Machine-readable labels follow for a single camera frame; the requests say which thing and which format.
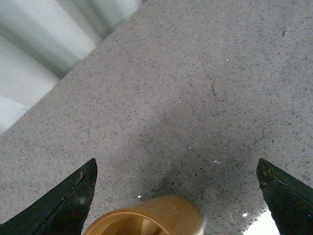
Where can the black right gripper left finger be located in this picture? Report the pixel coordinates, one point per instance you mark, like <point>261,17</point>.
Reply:
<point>61,211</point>

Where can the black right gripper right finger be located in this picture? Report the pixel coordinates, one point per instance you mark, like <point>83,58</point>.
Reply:
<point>289,200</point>

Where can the bamboo chopstick holder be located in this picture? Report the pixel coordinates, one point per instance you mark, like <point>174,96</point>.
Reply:
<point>165,215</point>

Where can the white pleated curtain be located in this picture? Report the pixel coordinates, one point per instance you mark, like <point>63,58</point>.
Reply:
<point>41,41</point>

